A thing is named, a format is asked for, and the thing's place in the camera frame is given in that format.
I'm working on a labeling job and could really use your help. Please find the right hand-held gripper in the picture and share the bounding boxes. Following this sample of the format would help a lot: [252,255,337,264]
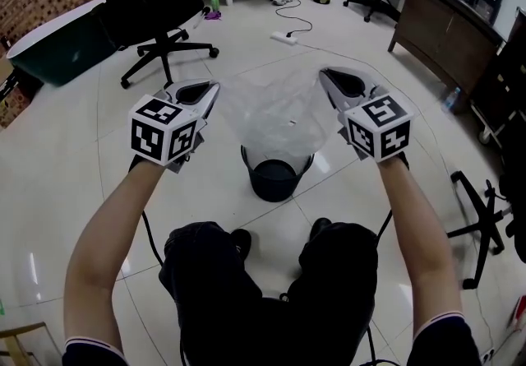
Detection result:
[319,66,414,164]

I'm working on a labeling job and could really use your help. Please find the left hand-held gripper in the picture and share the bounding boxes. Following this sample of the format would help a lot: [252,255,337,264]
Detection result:
[127,78,222,174]

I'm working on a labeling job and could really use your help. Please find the clear plastic trash bag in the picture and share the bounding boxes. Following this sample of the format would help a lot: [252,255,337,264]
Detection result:
[216,67,343,160]

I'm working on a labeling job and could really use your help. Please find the black wastebasket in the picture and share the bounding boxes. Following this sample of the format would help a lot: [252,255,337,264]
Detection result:
[240,143,316,204]

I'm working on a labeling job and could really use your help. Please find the person's left forearm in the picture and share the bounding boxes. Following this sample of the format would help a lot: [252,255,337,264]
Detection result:
[62,157,174,351]

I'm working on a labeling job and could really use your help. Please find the person's right forearm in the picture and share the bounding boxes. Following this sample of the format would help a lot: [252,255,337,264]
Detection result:
[376,152,464,341]

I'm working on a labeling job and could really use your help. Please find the white power strip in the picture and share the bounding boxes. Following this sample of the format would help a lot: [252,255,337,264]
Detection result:
[270,30,299,46]

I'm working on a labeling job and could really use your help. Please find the clear water bottle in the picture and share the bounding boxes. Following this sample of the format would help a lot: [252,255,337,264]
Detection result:
[442,86,462,111]

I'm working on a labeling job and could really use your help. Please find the brown wooden sideboard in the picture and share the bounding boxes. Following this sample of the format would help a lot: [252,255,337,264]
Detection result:
[387,0,505,115]

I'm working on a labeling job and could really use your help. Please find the person's right black shoe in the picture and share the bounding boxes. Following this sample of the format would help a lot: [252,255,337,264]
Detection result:
[309,217,333,241]

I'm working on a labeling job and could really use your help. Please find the person's black shoe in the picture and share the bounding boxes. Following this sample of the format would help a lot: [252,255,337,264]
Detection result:
[309,217,333,241]
[229,228,253,261]

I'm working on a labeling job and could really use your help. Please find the dark green tub white rim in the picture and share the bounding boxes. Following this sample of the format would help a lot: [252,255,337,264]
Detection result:
[6,0,121,88]

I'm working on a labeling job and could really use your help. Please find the person's left black shoe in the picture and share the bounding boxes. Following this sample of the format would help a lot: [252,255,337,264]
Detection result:
[229,228,253,261]

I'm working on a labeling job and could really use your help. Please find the black wheeled rack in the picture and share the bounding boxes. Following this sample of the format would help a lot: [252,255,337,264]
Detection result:
[469,6,526,148]

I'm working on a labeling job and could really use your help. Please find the cardboard box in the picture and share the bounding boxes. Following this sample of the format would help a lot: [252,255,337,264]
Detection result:
[0,55,44,129]

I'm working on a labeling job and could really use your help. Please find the black chair star base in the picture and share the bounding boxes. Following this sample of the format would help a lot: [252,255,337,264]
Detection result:
[446,169,526,291]

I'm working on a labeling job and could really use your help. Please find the person's black trousers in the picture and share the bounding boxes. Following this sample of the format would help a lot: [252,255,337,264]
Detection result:
[158,220,380,366]

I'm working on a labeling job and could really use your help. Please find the person's dark shirt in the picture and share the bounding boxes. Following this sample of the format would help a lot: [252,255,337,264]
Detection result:
[61,312,482,366]

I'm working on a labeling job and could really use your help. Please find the red and white packet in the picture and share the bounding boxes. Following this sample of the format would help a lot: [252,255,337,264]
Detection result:
[507,294,526,331]

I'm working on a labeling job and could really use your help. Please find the wooden stool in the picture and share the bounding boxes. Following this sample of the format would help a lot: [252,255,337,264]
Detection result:
[0,322,63,366]

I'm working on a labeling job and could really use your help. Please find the black power cable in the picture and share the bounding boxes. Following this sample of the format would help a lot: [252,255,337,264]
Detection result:
[274,0,314,39]

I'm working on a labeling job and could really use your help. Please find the white handled brush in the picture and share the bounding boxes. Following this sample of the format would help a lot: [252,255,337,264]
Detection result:
[192,6,212,30]

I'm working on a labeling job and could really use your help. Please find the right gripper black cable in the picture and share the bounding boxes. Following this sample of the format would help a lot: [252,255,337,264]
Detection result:
[374,210,394,244]

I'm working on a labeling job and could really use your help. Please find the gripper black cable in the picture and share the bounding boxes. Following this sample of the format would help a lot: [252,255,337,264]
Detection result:
[141,210,166,267]
[374,210,394,244]

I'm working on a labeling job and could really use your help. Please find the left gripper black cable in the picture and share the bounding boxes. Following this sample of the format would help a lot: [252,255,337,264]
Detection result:
[141,210,166,267]

